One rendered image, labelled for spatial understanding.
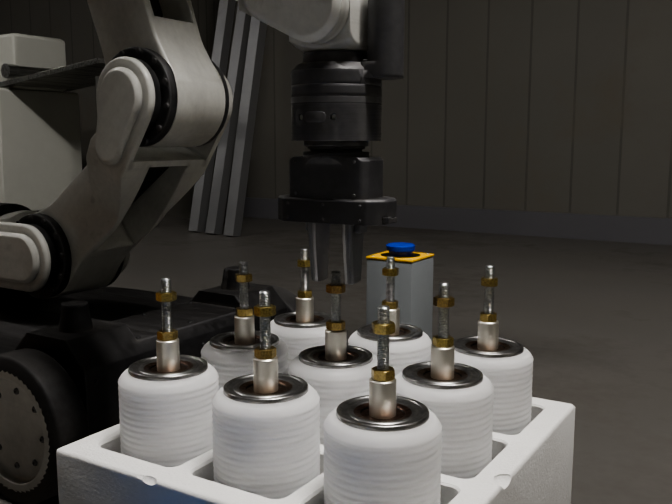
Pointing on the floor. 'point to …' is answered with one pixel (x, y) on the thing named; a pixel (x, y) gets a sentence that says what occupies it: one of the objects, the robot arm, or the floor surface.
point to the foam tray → (81, 491)
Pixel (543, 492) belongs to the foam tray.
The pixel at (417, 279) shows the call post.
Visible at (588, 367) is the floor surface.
